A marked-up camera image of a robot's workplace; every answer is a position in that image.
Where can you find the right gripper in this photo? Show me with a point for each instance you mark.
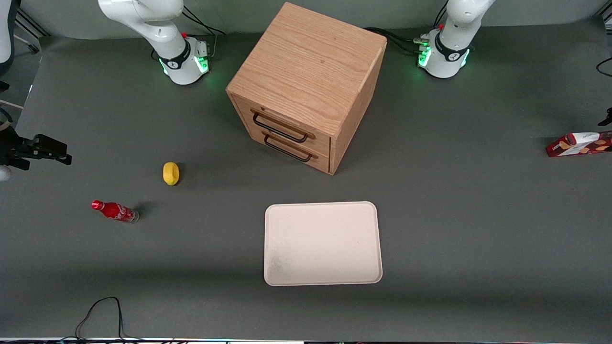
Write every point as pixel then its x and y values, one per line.
pixel 10 149

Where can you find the red cookie box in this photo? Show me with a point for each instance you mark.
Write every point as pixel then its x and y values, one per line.
pixel 578 144

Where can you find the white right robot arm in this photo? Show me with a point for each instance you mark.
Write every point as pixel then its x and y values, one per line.
pixel 153 24

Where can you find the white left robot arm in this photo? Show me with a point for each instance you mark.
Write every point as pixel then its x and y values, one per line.
pixel 449 52

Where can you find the cream rectangular plastic tray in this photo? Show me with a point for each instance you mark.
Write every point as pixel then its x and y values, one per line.
pixel 322 243

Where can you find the red cola bottle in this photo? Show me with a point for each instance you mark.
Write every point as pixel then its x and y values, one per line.
pixel 114 210

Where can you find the yellow lemon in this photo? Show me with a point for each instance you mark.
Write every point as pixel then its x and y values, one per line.
pixel 170 173

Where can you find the white rounded plastic object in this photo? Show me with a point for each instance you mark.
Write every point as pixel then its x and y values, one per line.
pixel 6 33

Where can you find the wooden drawer cabinet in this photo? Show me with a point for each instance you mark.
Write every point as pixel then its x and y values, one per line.
pixel 311 62

